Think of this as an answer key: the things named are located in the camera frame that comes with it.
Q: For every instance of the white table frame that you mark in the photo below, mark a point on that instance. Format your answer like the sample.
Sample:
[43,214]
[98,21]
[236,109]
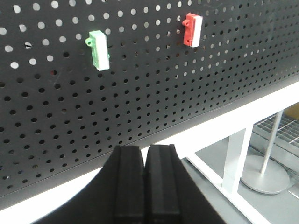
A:
[236,124]

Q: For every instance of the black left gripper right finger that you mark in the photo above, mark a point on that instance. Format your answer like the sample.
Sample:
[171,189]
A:
[172,197]

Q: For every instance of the red switch block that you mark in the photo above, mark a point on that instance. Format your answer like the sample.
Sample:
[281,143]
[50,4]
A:
[193,25]

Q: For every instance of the green switch block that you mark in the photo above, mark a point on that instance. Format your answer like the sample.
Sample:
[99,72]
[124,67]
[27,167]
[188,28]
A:
[97,41]

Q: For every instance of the stacked metal grates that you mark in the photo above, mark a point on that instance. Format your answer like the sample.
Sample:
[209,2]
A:
[286,144]

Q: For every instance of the silver sign stand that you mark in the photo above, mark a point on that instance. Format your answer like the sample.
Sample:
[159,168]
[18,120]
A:
[263,175]

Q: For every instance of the brown cardboard box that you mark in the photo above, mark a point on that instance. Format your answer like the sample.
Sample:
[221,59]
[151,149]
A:
[292,111]

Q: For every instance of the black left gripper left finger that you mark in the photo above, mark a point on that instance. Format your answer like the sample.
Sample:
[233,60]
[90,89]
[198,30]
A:
[114,196]

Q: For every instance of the black perforated pegboard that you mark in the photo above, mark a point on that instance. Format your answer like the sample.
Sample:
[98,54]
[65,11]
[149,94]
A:
[60,116]

